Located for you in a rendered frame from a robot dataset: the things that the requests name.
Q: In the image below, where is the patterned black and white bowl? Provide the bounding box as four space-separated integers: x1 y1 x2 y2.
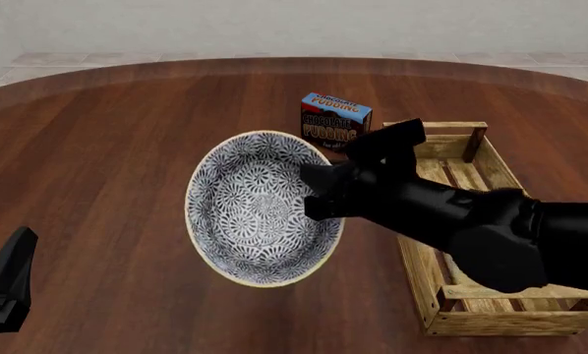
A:
184 130 346 289

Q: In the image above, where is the wooden slat tray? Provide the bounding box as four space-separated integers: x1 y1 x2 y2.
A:
381 121 588 337

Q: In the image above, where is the chocolate pudding box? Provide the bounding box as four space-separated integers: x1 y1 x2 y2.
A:
300 91 375 153

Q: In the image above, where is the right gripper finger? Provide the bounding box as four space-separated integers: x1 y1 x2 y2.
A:
303 191 370 223
300 161 370 198

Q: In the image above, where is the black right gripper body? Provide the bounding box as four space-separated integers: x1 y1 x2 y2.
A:
343 118 428 219

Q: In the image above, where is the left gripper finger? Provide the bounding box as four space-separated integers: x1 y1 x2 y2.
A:
0 225 40 308

